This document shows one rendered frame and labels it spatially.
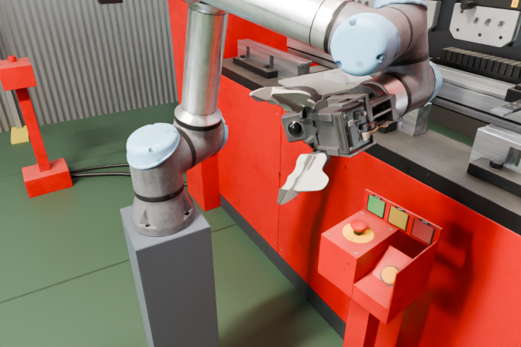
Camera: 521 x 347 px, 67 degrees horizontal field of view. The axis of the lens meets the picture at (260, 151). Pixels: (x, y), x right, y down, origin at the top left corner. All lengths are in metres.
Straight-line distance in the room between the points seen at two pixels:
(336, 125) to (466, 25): 0.63
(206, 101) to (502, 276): 0.78
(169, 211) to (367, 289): 0.48
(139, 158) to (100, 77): 2.93
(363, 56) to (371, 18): 0.04
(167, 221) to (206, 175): 1.28
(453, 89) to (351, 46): 0.96
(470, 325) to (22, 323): 1.65
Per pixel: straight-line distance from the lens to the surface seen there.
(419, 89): 0.66
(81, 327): 1.89
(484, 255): 1.08
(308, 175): 0.54
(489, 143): 1.12
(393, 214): 0.99
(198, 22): 0.85
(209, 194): 2.28
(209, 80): 0.89
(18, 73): 2.52
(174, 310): 1.11
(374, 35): 0.50
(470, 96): 1.42
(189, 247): 0.98
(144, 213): 0.95
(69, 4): 3.65
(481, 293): 1.14
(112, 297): 1.96
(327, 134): 0.54
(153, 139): 0.89
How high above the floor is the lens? 1.38
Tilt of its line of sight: 28 degrees down
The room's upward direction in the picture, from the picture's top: straight up
